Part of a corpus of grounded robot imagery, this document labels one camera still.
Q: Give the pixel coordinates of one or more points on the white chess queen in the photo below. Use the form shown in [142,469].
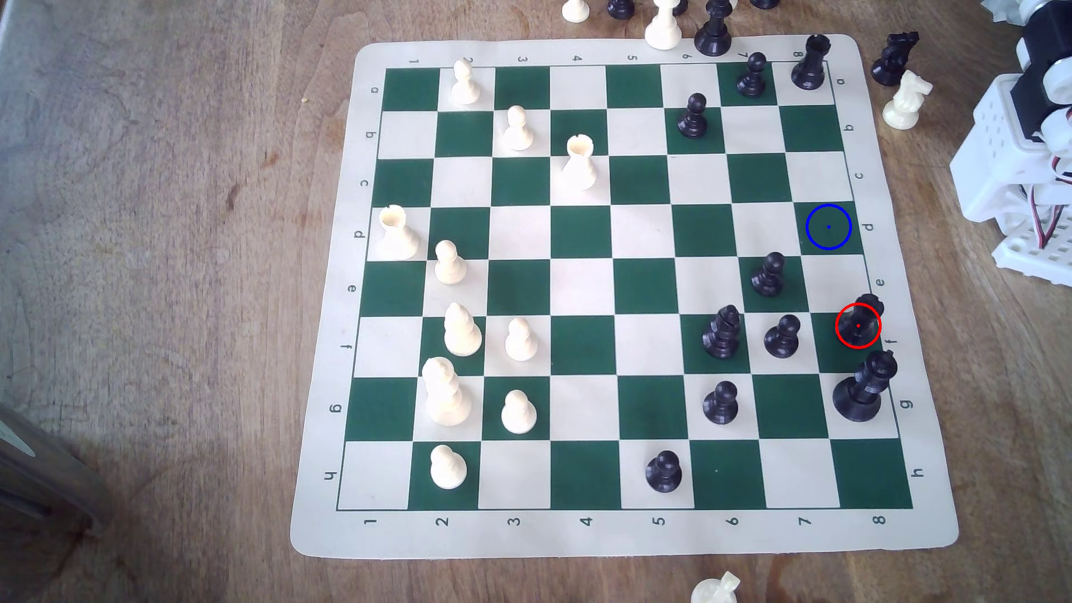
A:
[445,395]

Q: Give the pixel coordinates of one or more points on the black chess bishop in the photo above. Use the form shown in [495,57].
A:
[713,35]

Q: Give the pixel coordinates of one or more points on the black chess knight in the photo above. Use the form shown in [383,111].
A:
[892,63]

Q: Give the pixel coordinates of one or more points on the white chess knight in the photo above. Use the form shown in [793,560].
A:
[906,105]

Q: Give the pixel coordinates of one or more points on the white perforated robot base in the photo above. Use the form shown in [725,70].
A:
[1034,255]

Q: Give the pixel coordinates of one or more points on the dark grey object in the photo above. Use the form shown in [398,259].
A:
[42,477]

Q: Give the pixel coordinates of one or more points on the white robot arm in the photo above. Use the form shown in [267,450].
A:
[997,159]

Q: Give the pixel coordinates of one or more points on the white chess piece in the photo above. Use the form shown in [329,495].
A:
[713,591]

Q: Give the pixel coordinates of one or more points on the white chess pawn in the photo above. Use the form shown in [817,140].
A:
[517,132]
[450,266]
[521,343]
[465,85]
[447,471]
[518,415]
[575,10]

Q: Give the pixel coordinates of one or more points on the black bishop on board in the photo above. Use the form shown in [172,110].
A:
[723,335]

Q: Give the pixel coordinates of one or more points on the white chess bishop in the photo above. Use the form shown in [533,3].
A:
[664,32]
[461,333]

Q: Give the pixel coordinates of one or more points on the green and white chess mat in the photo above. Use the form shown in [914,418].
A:
[586,293]

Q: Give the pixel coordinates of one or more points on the white chess rook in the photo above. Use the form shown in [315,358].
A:
[579,167]
[397,237]

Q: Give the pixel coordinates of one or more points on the black chess pawn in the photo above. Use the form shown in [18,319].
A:
[693,119]
[752,77]
[720,406]
[768,278]
[864,316]
[782,339]
[663,475]

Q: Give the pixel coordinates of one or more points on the black chess king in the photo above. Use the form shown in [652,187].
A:
[863,392]

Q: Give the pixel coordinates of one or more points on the black chess rook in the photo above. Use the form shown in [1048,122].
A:
[811,67]

